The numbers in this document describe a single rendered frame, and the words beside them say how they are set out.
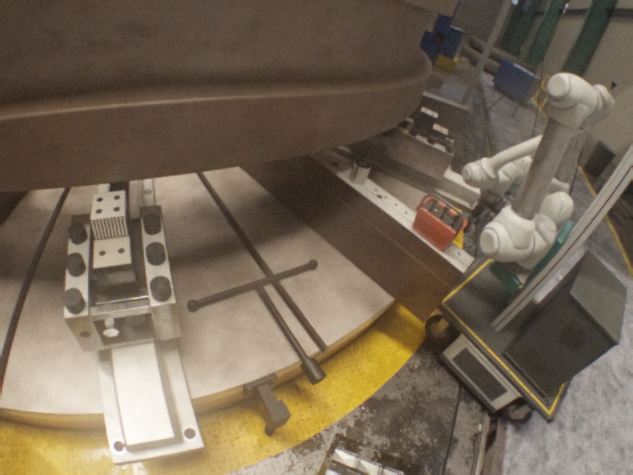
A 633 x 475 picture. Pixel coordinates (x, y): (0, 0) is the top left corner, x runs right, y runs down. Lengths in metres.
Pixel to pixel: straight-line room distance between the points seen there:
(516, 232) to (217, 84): 1.13
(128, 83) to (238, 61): 0.36
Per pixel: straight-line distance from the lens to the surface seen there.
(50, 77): 1.16
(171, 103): 1.04
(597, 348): 1.72
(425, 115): 2.48
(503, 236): 1.33
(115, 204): 1.11
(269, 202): 1.97
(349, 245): 1.73
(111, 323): 1.15
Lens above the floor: 1.54
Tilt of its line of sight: 42 degrees down
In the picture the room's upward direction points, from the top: 19 degrees clockwise
